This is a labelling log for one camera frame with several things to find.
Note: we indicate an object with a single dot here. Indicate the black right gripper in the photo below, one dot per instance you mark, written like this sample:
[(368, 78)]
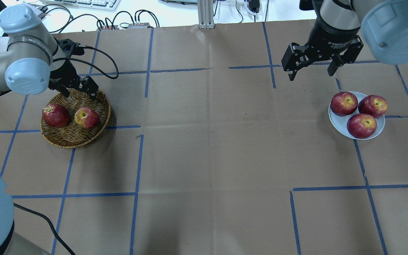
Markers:
[(332, 36)]

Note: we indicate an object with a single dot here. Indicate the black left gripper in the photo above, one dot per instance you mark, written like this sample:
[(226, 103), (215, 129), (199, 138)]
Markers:
[(59, 74)]

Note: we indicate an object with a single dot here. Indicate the red yellow apple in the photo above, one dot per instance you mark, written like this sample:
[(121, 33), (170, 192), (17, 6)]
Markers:
[(86, 118)]

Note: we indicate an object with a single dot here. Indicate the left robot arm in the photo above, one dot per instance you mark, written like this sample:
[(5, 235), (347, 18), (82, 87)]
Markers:
[(34, 60)]

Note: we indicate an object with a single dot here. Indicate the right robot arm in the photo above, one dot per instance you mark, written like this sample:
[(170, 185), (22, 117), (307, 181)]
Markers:
[(341, 29)]

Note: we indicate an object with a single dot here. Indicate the dark red apple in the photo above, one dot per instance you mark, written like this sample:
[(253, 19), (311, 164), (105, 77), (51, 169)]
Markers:
[(56, 115)]

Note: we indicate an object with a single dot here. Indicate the round wicker basket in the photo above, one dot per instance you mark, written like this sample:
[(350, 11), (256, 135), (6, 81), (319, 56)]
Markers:
[(73, 135)]

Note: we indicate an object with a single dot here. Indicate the red apple on plate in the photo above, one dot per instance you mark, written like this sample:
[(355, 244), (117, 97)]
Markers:
[(344, 103), (373, 105), (361, 126)]

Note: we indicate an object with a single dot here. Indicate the light blue plate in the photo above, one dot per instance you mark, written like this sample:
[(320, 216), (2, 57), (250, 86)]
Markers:
[(339, 123)]

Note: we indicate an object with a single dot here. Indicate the white keyboard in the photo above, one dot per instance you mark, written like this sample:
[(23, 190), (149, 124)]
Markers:
[(92, 4)]

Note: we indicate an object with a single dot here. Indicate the aluminium frame post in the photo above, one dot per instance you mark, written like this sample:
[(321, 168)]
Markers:
[(205, 14)]

